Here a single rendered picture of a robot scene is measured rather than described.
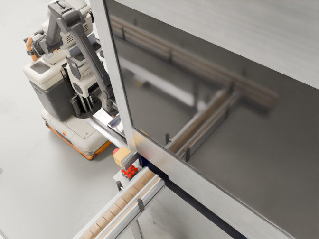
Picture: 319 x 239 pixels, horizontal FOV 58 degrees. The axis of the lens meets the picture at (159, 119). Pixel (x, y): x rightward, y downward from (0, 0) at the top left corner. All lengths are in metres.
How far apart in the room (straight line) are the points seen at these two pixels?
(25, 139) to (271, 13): 2.74
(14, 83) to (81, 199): 1.76
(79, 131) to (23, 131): 0.78
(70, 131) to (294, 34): 2.20
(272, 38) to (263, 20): 0.03
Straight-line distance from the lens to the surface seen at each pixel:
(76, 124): 2.57
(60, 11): 1.41
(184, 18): 0.65
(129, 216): 1.34
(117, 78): 1.03
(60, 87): 2.39
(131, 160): 1.39
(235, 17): 0.58
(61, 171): 2.69
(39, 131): 3.05
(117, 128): 1.66
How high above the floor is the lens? 2.17
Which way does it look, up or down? 51 degrees down
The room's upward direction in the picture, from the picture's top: 6 degrees counter-clockwise
